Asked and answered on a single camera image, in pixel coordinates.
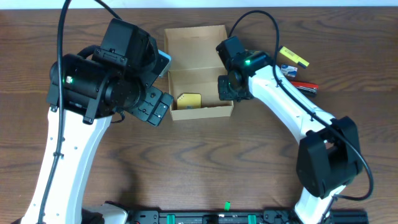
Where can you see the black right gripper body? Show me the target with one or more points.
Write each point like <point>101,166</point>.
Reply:
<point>224,88</point>

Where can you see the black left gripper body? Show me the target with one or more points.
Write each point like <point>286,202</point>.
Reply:
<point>154,106</point>

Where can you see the yellow sticky note pad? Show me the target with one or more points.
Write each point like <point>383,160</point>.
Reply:
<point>189,101</point>

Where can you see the brown cardboard box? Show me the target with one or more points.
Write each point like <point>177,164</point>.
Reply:
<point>195,68</point>

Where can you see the red black stapler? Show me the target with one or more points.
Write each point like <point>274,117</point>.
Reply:
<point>308,89</point>

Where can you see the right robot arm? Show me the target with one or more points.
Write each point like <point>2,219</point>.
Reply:
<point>329,156</point>

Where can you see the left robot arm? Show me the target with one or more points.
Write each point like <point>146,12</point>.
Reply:
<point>86,90</point>

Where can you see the small blue white staples box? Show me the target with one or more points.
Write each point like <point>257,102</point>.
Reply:
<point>288,70</point>

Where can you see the yellow highlighter pen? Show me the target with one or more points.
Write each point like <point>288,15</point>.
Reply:
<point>293,57</point>

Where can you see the small green clip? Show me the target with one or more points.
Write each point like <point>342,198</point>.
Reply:
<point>227,206</point>

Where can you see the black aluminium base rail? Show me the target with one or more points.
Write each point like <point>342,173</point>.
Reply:
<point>248,217</point>

